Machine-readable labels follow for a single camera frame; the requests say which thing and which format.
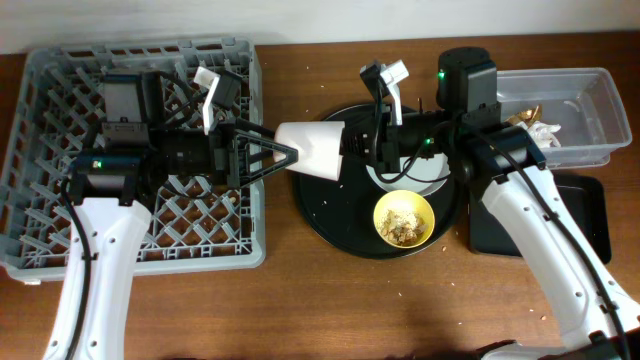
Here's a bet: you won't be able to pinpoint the yellow bowl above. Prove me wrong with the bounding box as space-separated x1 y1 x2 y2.
373 190 436 250

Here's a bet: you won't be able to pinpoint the gold wrapper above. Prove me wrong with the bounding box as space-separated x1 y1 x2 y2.
506 104 542 129

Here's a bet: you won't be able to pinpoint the food scraps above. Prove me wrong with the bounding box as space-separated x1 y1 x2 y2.
376 210 428 247

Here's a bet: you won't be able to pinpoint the white upper plate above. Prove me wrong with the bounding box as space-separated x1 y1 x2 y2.
365 154 450 196

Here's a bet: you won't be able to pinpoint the black rectangular bin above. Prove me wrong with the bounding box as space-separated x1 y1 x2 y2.
469 172 612 264

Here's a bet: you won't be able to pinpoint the grey dishwasher rack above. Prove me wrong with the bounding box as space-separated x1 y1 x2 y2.
1 37 266 285

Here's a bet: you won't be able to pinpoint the pink cup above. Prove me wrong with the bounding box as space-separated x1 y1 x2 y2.
274 121 345 181

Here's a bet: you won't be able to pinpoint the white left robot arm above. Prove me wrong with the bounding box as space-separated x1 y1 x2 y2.
44 68 298 359

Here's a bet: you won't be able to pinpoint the clear plastic bin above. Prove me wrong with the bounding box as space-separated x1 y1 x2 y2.
497 67 632 169

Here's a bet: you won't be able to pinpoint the round black tray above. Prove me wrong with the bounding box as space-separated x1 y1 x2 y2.
291 102 465 260

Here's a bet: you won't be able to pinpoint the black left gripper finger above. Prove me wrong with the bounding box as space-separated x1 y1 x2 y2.
234 119 275 145
233 130 298 188

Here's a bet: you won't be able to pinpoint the white wrapper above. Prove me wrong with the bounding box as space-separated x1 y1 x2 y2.
524 122 561 149

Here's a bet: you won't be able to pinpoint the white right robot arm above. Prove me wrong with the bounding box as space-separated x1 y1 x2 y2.
341 47 639 359

